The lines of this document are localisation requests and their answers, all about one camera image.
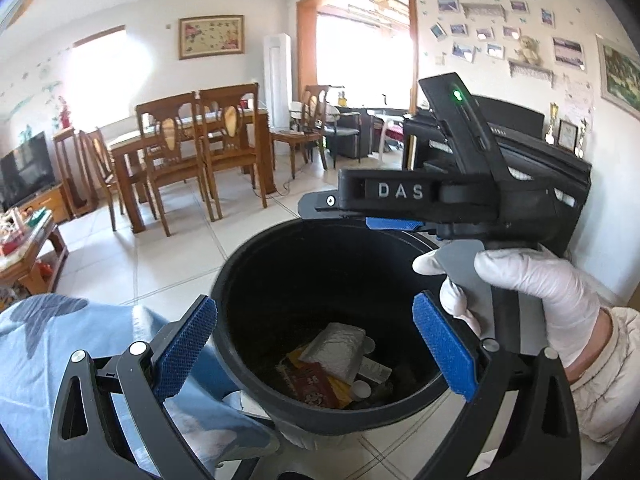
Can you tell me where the white stool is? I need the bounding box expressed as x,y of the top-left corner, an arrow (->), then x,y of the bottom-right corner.
377,112 -> 406,153

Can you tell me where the wooden dining table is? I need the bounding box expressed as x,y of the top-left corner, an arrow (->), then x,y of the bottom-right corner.
109,110 -> 277,235

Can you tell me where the wooden doorway frame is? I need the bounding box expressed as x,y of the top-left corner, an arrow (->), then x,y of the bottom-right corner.
296,0 -> 418,116

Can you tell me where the person's right forearm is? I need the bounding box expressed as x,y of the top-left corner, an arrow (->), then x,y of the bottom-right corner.
562,305 -> 640,446

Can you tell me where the wooden dining chair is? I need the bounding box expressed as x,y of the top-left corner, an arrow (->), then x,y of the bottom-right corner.
196,83 -> 269,222
135,92 -> 216,237
271,85 -> 332,180
79,127 -> 126,232

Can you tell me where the framed landscape picture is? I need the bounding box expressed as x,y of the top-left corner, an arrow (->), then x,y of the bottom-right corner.
596,35 -> 640,121

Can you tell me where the clear pouch with white cap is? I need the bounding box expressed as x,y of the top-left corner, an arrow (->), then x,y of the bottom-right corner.
299,322 -> 377,382

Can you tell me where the wooden television stand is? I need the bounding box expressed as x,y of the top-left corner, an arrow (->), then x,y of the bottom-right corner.
15,185 -> 73,226

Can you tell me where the white standing air conditioner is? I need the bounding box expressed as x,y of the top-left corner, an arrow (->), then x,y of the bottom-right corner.
263,32 -> 292,128

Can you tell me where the framed floral picture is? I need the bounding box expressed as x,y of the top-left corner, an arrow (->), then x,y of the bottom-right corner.
178,15 -> 246,61

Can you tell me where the round table with blue cloth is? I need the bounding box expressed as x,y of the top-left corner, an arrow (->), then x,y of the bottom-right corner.
0,292 -> 282,480

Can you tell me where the teddy bear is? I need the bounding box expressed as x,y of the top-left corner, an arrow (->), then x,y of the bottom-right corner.
515,35 -> 542,66

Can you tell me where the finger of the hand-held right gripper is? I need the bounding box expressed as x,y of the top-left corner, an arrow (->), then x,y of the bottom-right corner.
298,191 -> 346,220
365,216 -> 425,233

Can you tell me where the yellow wrapper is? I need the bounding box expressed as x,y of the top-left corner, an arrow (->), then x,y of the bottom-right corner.
287,345 -> 356,409

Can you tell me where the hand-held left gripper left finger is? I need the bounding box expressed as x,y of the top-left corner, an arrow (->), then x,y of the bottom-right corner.
47,296 -> 218,480

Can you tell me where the green white juice carton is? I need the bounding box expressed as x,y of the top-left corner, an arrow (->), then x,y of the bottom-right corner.
357,356 -> 394,384

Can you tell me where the person's right hand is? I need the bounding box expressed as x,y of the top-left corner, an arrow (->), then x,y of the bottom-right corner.
412,247 -> 603,368

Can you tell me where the tall wooden stand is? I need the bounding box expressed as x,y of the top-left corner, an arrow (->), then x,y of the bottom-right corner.
52,126 -> 86,219

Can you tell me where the wooden coffee table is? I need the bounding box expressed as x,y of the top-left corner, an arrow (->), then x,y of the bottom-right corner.
0,210 -> 70,311

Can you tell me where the black television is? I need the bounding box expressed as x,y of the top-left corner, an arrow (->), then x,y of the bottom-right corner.
0,131 -> 57,213

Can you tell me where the framed certificate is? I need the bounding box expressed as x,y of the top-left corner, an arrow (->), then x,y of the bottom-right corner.
557,119 -> 578,151

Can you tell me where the group of wall photos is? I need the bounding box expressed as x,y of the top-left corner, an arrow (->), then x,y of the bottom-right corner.
430,0 -> 587,72

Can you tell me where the clutter of small items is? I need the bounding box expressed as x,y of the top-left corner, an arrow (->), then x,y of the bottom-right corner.
0,207 -> 53,258

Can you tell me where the white wall shelf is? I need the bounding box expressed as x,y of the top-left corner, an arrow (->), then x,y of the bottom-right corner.
460,2 -> 506,20
509,60 -> 556,85

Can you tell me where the black trash bin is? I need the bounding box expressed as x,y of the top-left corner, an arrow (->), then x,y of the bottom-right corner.
210,217 -> 482,450

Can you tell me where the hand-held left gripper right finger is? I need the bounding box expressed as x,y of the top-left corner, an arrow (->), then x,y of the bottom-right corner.
412,291 -> 583,480

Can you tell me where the black armchair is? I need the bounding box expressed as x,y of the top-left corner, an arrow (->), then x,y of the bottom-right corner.
325,105 -> 383,161

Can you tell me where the black piano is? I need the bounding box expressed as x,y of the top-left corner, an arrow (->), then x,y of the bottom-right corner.
402,94 -> 547,171

